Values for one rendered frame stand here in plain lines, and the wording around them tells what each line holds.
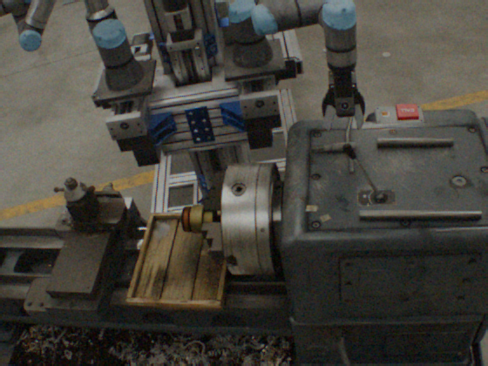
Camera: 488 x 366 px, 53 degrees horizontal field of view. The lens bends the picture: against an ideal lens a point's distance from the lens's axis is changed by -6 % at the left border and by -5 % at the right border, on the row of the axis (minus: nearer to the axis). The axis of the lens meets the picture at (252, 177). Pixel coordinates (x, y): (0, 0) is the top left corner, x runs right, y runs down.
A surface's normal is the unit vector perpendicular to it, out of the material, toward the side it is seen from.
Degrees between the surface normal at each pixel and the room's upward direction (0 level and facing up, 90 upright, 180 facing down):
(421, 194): 0
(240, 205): 27
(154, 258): 0
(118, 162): 0
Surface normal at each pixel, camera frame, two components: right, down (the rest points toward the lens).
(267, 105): 0.07, 0.70
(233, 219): -0.17, -0.05
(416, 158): -0.15, -0.70
